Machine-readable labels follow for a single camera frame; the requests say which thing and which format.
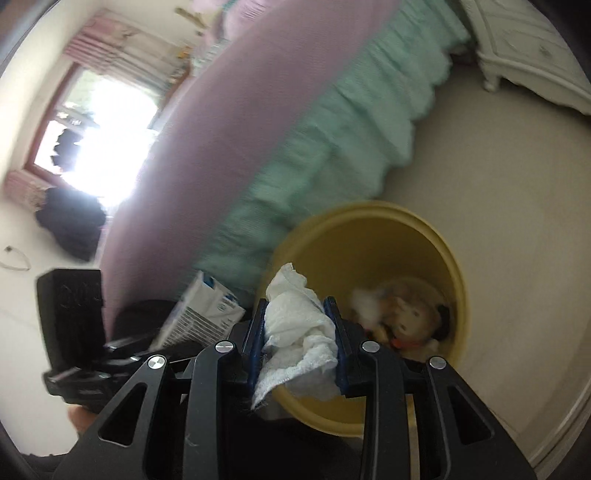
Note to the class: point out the pink right curtain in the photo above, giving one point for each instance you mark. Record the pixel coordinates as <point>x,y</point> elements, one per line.
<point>112,48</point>

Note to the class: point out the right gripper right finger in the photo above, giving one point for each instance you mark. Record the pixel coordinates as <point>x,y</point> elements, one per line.
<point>422,410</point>

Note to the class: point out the round bed purple sheet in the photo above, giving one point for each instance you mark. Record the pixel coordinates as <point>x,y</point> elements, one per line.
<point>306,109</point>

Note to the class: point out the pink curtain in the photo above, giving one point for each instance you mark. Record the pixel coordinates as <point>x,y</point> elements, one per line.
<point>112,48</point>
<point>26,189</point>

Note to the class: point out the white cotton ball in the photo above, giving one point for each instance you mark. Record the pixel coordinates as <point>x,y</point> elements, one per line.
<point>366,304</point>

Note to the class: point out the yellow trash bin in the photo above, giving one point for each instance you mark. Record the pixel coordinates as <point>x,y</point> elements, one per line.
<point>388,269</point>

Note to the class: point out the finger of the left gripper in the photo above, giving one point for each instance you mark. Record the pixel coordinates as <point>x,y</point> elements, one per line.
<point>140,347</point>

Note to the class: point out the white nightstand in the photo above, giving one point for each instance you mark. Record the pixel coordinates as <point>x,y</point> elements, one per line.
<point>518,43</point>

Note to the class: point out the pink left curtain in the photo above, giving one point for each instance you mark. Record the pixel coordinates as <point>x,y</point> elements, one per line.
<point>26,189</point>

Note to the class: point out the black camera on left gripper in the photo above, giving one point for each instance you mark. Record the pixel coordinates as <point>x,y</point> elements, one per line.
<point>70,314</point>

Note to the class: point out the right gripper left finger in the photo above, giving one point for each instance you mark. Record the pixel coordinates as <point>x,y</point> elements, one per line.
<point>188,419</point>

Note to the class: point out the white sock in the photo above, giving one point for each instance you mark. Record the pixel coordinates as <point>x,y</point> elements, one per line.
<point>300,350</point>

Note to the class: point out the dark hanging coats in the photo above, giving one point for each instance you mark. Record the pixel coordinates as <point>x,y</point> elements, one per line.
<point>74,219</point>

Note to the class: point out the person left hand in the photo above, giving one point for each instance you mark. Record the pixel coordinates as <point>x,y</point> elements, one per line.
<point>81,418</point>

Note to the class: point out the white milk carton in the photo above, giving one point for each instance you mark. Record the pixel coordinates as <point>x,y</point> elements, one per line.
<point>205,313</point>

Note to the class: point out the small cartoon doll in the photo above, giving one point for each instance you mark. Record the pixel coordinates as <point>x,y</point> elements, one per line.
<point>415,318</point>

